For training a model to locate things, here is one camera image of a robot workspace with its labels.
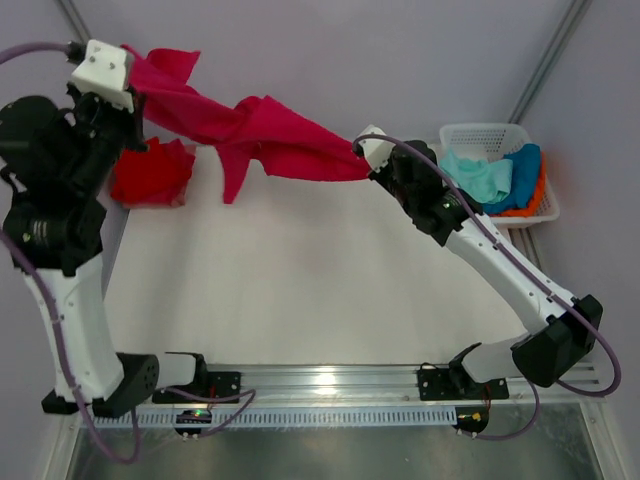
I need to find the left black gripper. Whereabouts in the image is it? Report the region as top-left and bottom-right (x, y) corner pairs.
(74, 76), (155, 188)

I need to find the magenta t shirt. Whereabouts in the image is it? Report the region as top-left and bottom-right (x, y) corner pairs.
(122, 45), (371, 204)

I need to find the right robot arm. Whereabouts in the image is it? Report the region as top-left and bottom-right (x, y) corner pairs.
(353, 135), (603, 397)

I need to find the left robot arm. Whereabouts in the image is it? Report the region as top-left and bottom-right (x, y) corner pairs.
(1, 87), (210, 418)

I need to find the red folded t shirt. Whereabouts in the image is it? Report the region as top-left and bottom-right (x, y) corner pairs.
(110, 137), (173, 208)

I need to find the mint green t shirt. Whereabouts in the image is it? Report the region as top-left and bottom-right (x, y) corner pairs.
(439, 150), (513, 204)

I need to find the white plastic basket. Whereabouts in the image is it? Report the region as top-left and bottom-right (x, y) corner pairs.
(438, 123), (560, 228)

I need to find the blue t shirt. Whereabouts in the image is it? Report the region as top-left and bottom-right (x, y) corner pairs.
(477, 143), (543, 216)

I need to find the orange t shirt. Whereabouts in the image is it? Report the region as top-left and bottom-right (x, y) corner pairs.
(499, 152), (547, 219)

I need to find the right controller board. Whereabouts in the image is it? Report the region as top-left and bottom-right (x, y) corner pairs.
(453, 406), (490, 436)

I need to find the controller board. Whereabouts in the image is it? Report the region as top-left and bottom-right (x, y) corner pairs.
(453, 406), (490, 436)
(173, 409), (212, 437)

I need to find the left controller board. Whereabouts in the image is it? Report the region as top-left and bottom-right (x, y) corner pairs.
(173, 409), (212, 437)

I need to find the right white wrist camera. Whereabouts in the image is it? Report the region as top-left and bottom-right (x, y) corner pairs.
(353, 124), (393, 172)

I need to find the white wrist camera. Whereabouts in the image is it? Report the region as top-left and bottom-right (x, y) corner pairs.
(353, 124), (393, 172)
(71, 39), (134, 113)

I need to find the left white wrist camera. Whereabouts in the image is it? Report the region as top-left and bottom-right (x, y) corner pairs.
(71, 39), (134, 113)

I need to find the left corner frame post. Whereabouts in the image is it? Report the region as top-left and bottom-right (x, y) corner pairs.
(53, 0), (92, 42)

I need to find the corner frame post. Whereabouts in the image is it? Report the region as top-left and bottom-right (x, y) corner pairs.
(53, 0), (92, 42)
(508, 0), (593, 124)

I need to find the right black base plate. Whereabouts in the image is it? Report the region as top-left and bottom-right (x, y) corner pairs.
(416, 362), (510, 401)

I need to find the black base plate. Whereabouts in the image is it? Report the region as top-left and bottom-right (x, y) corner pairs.
(151, 371), (242, 404)
(416, 362), (510, 401)

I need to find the right corner frame post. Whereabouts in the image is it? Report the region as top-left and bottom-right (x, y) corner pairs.
(508, 0), (593, 124)

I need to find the aluminium mounting rail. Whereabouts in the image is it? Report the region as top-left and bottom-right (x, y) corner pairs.
(208, 362), (603, 407)

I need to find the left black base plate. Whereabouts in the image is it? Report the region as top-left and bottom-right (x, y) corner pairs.
(151, 371), (242, 404)

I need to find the slotted grey cable duct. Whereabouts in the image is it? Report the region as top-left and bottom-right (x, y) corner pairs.
(79, 405), (459, 430)

